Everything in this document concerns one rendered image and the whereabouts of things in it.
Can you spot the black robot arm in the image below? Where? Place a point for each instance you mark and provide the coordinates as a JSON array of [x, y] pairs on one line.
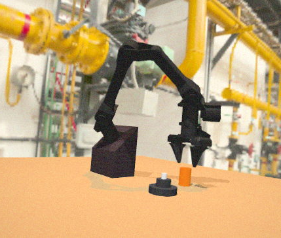
[[192, 102]]

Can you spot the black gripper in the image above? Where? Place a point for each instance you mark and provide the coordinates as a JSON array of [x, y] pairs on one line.
[[189, 135]]

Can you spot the orange knob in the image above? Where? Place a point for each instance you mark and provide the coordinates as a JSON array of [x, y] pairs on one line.
[[184, 176]]

